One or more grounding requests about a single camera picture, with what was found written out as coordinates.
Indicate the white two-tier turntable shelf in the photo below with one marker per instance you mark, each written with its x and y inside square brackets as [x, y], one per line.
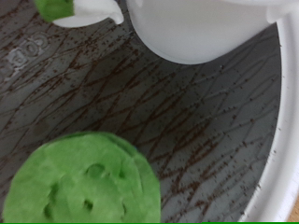
[199, 124]

